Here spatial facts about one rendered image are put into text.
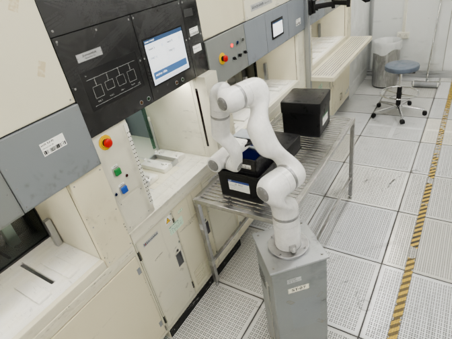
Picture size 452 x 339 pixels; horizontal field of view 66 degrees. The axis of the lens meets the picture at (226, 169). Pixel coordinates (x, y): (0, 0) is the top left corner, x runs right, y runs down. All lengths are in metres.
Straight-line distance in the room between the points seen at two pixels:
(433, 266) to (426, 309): 0.36
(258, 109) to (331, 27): 3.45
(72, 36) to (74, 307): 1.12
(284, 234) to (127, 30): 1.12
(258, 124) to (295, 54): 2.00
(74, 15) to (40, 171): 0.59
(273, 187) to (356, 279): 1.35
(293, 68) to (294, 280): 2.18
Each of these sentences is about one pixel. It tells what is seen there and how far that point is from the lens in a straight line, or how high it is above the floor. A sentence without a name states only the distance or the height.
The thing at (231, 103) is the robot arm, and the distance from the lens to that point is 1.35.
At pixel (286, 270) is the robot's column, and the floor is 0.76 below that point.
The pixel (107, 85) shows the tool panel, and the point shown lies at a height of 1.57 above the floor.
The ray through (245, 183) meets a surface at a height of 0.88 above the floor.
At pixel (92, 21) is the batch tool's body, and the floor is 1.82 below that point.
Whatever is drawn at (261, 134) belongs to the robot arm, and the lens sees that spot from 1.39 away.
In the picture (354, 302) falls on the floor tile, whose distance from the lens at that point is 2.48.
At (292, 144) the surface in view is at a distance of 2.31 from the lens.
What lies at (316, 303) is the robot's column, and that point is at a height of 0.47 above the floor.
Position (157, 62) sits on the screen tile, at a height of 1.57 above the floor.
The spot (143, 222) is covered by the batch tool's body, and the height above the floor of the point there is 0.86.
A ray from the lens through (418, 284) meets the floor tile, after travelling 2.64.
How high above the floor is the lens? 1.96
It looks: 31 degrees down
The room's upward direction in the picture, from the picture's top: 11 degrees counter-clockwise
